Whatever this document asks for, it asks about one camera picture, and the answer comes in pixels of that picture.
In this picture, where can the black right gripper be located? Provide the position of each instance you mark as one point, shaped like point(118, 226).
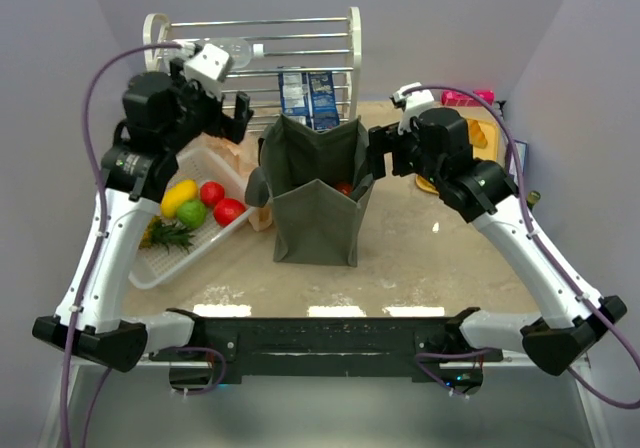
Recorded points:
point(391, 146)

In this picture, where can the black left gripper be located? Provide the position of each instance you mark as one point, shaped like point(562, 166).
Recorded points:
point(216, 116)

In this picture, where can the clear plastic water bottle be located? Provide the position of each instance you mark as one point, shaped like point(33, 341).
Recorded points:
point(240, 50)

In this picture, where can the blue chips bag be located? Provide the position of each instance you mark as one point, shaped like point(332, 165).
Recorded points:
point(309, 99)

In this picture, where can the green fabric grocery bag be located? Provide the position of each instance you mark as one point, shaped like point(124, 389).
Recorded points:
point(298, 168)

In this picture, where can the banana print plastic bag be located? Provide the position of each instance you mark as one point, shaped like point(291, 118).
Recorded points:
point(243, 159)

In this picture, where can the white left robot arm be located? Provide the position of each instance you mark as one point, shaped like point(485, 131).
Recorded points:
point(133, 177)

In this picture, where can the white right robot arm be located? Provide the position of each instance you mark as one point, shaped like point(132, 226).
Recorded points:
point(572, 315)

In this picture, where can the yellow food tray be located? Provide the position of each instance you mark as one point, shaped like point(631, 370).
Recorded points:
point(444, 131)

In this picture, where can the pink box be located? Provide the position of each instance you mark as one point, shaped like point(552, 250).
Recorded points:
point(456, 99)

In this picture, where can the red toy tomato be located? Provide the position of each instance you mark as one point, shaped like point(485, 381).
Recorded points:
point(227, 210)
point(211, 193)

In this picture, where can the croissant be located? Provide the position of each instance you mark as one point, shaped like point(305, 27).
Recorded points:
point(477, 136)

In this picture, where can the yellow toy lemon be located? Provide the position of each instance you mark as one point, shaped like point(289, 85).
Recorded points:
point(176, 196)

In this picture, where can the white metal shelf rack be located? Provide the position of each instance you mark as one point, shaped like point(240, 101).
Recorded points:
point(310, 44)

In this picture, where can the green toy lime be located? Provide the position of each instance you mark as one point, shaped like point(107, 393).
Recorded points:
point(192, 214)

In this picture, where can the purple box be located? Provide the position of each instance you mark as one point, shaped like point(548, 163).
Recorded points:
point(521, 149)

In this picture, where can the toy pineapple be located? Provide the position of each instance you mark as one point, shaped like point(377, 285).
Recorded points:
point(168, 235)

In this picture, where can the green glass bottle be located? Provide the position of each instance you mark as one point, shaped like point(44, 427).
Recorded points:
point(532, 198)

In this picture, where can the white plastic basket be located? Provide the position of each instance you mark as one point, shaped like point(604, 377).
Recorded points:
point(155, 266)

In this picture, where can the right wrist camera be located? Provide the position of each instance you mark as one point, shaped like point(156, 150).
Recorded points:
point(412, 99)

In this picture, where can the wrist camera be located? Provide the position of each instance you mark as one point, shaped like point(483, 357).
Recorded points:
point(412, 99)
point(209, 68)

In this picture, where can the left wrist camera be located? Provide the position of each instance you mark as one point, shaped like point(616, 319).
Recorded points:
point(209, 68)

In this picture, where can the black base frame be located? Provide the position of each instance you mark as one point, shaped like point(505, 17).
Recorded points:
point(413, 348)

